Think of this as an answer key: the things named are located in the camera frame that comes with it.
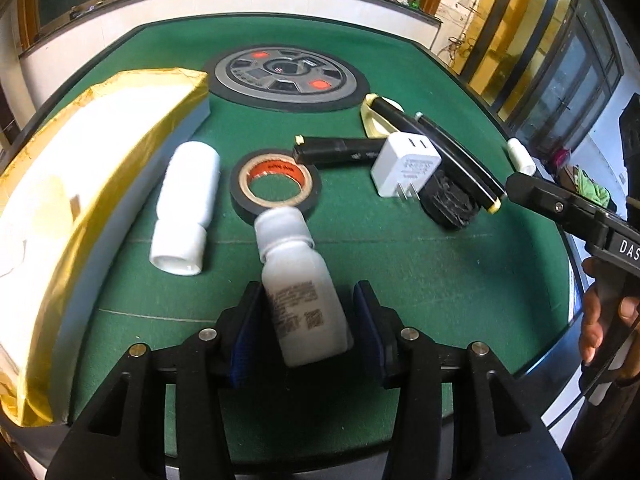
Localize foam box with yellow tape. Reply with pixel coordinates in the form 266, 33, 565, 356
0, 66, 210, 428

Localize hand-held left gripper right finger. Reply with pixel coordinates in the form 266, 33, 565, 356
352, 280, 576, 480

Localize green cloth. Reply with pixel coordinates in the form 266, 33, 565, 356
575, 175, 618, 211

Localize white power adapter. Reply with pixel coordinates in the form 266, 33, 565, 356
371, 134, 443, 202

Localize black tape roll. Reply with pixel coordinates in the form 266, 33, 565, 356
230, 150, 322, 226

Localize black plastic fan-shaped part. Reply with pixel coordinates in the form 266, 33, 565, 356
419, 162, 480, 231

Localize glass door gold frame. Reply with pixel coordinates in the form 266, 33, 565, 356
465, 0, 628, 161

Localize cream plastic ring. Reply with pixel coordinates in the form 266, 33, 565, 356
360, 94, 403, 138

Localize black marker cream ends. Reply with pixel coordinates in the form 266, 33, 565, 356
372, 97, 503, 215

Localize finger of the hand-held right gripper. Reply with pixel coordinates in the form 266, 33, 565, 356
505, 173, 616, 248

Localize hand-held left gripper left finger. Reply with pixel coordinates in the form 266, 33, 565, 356
47, 280, 266, 480

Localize person's right hand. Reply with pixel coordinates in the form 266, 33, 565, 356
579, 257, 640, 367

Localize small plain white bottle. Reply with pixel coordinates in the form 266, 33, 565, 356
506, 137, 537, 176

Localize small white labelled bottle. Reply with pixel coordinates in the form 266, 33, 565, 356
254, 207, 353, 367

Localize round grey table control panel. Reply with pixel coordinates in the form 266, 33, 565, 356
204, 46, 371, 112

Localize thick black marker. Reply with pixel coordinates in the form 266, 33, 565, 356
292, 135, 383, 167

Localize person's dark clothing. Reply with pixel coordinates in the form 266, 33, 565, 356
560, 385, 640, 480

